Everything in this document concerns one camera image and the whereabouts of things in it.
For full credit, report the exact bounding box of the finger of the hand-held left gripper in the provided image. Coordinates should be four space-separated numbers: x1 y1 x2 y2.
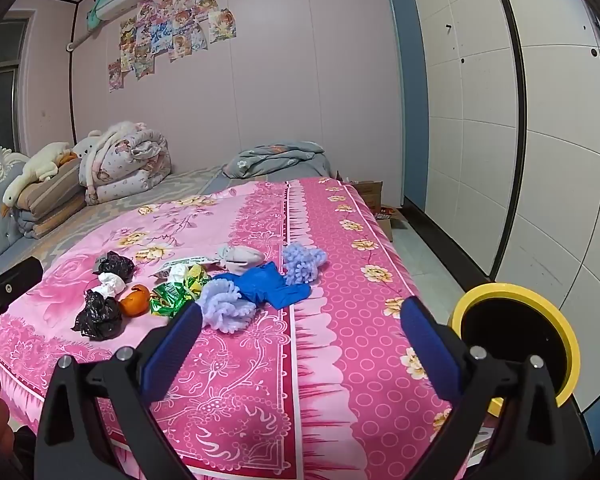
0 256 44 339

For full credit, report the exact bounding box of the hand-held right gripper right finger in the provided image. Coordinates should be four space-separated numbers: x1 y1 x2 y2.
399 296 597 480

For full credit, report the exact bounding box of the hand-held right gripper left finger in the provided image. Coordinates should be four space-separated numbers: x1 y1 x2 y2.
32 301 204 480

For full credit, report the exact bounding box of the green foil snack wrapper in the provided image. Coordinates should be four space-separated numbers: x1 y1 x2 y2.
149 280 196 319

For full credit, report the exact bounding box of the lavender fluffy cloth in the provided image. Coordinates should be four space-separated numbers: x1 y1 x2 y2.
195 275 257 334
281 243 327 286

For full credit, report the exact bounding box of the yellow green snack wrapper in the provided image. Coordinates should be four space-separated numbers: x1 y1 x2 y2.
185 264 214 294

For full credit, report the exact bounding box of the large black plastic bag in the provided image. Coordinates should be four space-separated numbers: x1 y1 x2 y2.
71 289 125 342

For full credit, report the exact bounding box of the yellow rimmed black trash bin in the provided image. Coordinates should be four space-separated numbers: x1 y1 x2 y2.
447 282 581 417

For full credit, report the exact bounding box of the white green printed packet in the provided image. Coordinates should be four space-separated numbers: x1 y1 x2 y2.
152 256 224 279

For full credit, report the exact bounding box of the small black plastic bag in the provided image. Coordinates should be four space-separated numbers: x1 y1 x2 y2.
93 251 136 281

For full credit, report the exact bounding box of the blue rubber glove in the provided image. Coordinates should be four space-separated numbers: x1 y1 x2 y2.
212 262 312 310

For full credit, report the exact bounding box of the stack of folded pillows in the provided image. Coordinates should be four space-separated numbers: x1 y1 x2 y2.
14 164 86 239

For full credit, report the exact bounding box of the pink floral bedsheet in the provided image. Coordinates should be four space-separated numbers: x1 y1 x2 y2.
0 176 487 480

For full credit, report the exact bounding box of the white goose plush toy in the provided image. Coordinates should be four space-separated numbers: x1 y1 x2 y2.
2 142 76 219

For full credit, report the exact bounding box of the open cardboard box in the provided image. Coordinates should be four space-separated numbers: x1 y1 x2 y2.
372 204 406 244

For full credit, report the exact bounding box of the grey patterned bedsheet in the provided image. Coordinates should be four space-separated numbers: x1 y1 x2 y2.
0 165 232 272

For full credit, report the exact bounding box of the folded floral quilt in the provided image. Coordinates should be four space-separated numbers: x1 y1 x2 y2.
77 120 174 206

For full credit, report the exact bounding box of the closed cardboard box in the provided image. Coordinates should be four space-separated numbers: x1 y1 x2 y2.
352 179 385 211

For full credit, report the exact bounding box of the grey floral quilt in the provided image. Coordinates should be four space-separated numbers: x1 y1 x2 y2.
221 142 334 181

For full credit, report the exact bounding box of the dark window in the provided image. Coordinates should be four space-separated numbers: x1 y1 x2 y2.
0 17 31 154

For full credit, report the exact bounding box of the white wardrobe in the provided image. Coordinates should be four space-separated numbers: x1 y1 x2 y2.
405 0 600 412

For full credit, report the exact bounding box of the white wall pipe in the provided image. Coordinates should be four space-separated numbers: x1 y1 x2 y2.
65 15 101 54

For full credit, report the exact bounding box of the cluster of cartoon wall posters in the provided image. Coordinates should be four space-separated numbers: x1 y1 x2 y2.
107 0 239 94

